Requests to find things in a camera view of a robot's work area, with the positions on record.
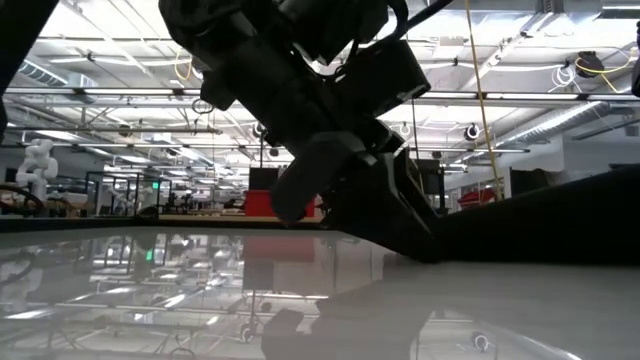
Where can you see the white robot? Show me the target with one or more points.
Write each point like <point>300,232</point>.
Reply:
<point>37,165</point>

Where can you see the red object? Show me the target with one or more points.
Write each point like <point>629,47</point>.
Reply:
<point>475,197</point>

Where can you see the silver ribbed air duct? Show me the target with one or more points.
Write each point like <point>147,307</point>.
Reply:
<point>555,125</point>
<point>50,75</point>

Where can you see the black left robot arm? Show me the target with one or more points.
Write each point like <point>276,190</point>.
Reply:
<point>200,20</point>

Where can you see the red box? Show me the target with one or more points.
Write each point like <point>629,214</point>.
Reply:
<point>257,205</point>

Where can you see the black frame cell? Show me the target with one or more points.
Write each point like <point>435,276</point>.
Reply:
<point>127,173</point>

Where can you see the black towel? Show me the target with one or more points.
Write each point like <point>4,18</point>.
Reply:
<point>525,225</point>

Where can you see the grey wall vent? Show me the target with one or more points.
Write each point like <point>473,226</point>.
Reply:
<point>631,131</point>

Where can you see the black monitor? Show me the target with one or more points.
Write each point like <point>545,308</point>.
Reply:
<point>262,179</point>

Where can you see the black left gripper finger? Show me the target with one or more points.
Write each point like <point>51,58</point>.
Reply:
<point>412,210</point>
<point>315,175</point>

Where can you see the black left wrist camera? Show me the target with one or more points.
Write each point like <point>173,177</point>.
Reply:
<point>385,75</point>

